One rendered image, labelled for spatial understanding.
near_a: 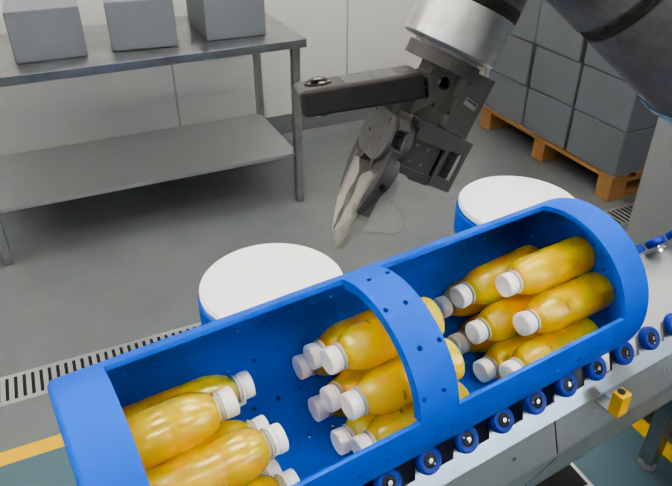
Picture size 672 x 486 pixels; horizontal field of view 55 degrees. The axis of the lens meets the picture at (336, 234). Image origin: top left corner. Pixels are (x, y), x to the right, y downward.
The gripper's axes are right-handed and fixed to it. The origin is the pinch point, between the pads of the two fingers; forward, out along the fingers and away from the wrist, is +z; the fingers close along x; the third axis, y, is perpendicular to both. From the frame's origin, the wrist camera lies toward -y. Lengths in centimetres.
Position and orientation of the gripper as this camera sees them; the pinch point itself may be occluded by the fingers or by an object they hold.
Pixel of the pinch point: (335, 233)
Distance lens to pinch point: 64.4
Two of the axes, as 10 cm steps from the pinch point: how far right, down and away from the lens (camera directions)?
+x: -2.5, -4.1, 8.8
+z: -4.1, 8.6, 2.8
